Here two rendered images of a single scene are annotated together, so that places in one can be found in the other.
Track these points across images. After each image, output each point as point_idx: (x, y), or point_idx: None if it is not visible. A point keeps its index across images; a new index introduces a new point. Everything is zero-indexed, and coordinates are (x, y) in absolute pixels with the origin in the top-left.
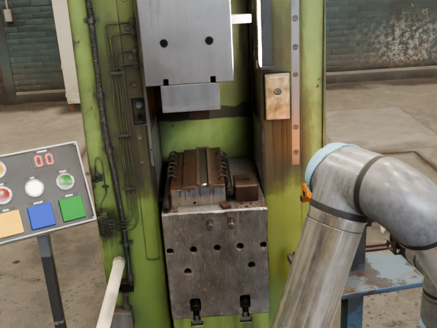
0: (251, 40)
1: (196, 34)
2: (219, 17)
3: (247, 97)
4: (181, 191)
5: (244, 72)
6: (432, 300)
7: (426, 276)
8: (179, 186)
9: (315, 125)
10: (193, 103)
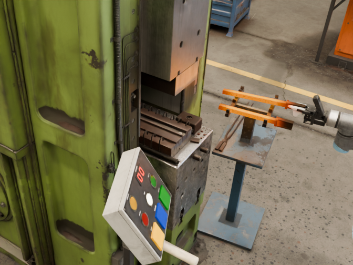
0: None
1: (194, 30)
2: (204, 14)
3: None
4: (175, 145)
5: None
6: (350, 138)
7: (348, 129)
8: (168, 142)
9: (202, 64)
10: (187, 81)
